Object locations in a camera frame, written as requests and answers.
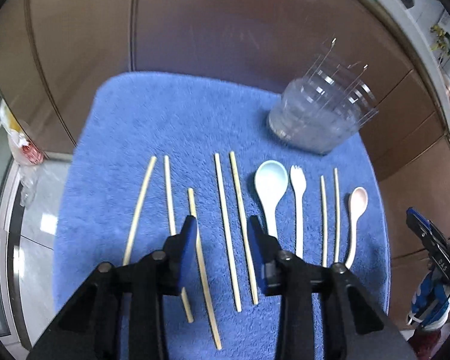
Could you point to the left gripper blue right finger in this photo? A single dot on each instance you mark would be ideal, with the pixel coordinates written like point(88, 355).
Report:
point(264, 250)

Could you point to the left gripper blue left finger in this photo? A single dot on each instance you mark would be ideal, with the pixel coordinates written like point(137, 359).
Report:
point(179, 250)

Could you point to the wooden chopstick short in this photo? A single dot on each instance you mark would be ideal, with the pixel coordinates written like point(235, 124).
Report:
point(206, 292)

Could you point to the light blue plastic spoon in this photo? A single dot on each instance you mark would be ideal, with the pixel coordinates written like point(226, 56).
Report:
point(271, 182)

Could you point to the white plastic spork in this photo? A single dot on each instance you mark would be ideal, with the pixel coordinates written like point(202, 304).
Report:
point(298, 181)

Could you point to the thin chopstick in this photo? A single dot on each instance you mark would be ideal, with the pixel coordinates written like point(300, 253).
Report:
point(324, 222)
point(338, 215)

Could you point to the pink white small spoon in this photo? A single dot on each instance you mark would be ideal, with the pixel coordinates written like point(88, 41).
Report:
point(358, 203)

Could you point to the brown lower kitchen cabinets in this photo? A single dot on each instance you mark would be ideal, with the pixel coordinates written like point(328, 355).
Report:
point(54, 54)

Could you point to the blue terry towel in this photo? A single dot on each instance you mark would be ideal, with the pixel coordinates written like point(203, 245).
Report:
point(138, 115)

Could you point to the clear plastic utensil holder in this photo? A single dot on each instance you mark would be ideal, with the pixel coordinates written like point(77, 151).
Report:
point(323, 108)

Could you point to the plastic bag on floor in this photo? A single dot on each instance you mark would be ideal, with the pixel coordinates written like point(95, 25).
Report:
point(24, 153)

